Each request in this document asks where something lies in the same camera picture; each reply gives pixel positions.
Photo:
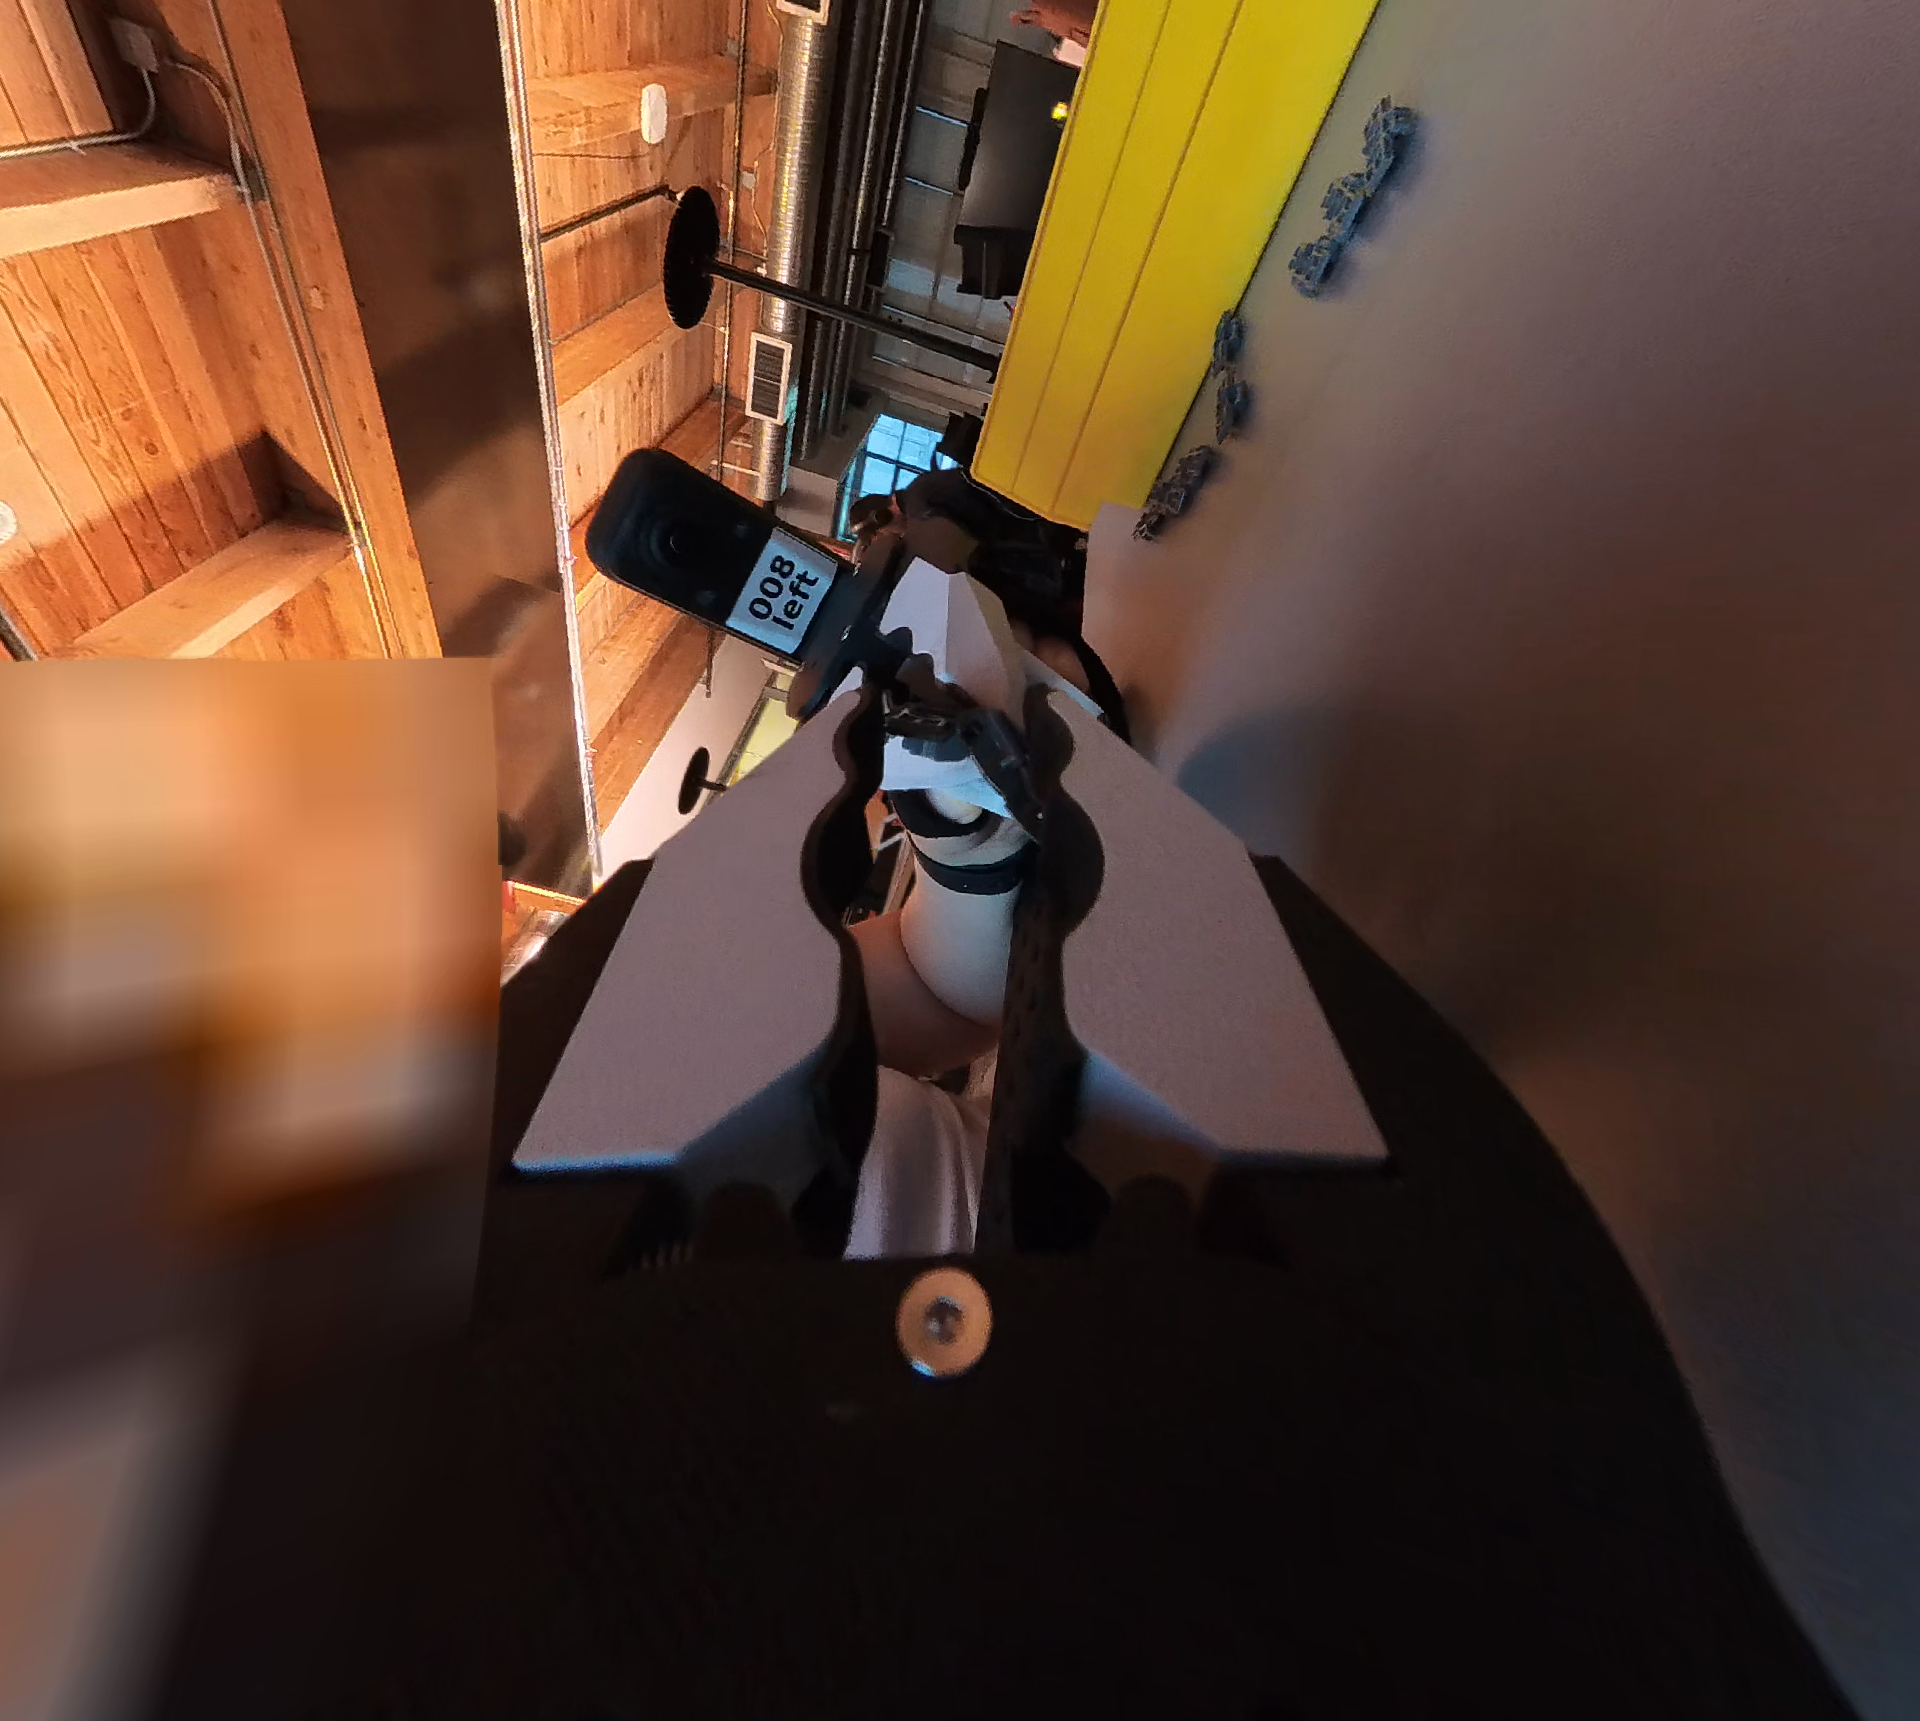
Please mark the person's left forearm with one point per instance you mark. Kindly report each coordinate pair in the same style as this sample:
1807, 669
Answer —
898, 1016

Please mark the scattered loose track links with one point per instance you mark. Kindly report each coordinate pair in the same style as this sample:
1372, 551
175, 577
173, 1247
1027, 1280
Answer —
1177, 489

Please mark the silver ventilation duct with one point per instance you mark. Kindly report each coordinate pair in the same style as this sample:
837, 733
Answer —
867, 102

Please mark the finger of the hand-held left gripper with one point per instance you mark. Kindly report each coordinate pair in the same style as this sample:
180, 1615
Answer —
938, 776
953, 626

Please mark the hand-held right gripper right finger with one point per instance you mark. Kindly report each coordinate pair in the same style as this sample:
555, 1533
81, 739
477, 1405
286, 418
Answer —
1215, 1002

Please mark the black ceiling pole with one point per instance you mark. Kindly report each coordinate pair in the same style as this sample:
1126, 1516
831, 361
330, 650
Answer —
699, 788
692, 260

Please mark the grey desk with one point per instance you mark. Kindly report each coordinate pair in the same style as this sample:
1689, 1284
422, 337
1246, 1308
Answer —
1576, 701

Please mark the small bright window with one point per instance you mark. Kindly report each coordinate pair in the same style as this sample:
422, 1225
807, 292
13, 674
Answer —
892, 462

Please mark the yellow plastic bin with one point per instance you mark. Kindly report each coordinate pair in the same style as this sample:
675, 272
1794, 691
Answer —
1199, 133

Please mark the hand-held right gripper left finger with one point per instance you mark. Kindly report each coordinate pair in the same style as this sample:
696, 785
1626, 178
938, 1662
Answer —
688, 1002

